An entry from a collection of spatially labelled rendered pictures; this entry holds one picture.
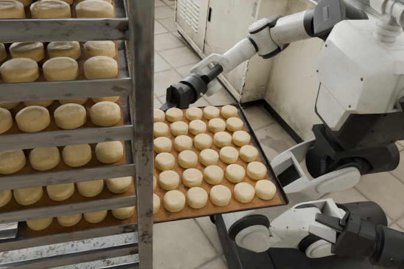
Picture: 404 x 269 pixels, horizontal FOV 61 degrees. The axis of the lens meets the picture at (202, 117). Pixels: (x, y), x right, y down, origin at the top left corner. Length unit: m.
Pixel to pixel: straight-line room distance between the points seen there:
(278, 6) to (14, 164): 1.71
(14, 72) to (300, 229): 1.09
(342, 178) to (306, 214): 0.36
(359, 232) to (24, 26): 0.72
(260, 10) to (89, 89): 1.60
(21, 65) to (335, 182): 0.88
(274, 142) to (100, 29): 1.84
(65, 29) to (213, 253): 1.34
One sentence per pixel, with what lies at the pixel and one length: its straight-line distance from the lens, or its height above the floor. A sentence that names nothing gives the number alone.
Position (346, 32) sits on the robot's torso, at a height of 1.09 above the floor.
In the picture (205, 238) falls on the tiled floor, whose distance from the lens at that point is 1.69.
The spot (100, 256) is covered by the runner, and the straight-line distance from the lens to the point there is 0.85.
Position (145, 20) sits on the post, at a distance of 0.43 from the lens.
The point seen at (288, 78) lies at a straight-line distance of 2.16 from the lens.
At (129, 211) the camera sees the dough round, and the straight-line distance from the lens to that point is 0.79.
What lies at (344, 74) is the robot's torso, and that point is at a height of 1.02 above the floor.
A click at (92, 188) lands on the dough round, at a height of 0.88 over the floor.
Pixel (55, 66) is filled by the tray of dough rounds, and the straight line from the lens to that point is 0.55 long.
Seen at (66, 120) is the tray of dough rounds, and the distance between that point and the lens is 0.59.
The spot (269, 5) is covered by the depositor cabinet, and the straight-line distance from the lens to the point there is 2.05.
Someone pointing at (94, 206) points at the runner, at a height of 0.87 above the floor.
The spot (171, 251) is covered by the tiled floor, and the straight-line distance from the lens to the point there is 1.64.
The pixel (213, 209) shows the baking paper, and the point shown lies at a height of 0.77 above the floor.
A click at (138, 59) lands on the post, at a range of 0.46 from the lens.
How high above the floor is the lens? 1.43
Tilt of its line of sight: 39 degrees down
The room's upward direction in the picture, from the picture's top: 7 degrees clockwise
